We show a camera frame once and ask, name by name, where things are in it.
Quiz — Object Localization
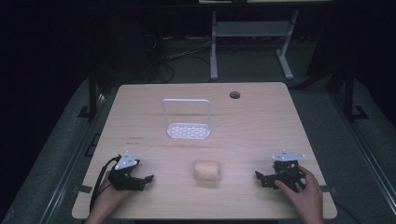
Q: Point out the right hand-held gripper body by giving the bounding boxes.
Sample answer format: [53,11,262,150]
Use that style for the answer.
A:
[270,148,308,192]

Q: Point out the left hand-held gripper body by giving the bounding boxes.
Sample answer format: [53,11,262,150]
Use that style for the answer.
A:
[106,150,148,192]

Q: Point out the beige sponge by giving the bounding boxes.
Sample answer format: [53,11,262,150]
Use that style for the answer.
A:
[194,159,222,182]

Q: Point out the clear plastic container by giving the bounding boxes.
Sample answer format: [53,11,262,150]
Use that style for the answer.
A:
[161,98,213,141]

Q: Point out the person's right hand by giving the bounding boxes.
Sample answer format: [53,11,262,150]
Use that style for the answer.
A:
[274,165,325,217]

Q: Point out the person's left hand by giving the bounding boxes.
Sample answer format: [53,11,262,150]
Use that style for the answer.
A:
[92,170,135,217]

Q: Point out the grey metal stand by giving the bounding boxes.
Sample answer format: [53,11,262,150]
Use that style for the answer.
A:
[209,8,301,82]

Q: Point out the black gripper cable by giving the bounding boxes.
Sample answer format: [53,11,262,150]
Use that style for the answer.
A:
[89,155,121,214]

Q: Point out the aluminium floor rail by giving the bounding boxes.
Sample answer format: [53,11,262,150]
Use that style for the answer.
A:
[36,91,108,224]
[328,88,396,217]

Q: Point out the thin black floor cable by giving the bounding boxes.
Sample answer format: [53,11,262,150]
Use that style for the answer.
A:
[333,199,362,224]

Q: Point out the black upright post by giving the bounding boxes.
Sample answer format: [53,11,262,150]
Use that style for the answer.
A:
[343,63,370,122]
[77,66,99,119]

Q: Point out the bundle of floor cables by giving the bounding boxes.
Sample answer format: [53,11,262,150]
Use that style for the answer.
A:
[146,33,213,84]

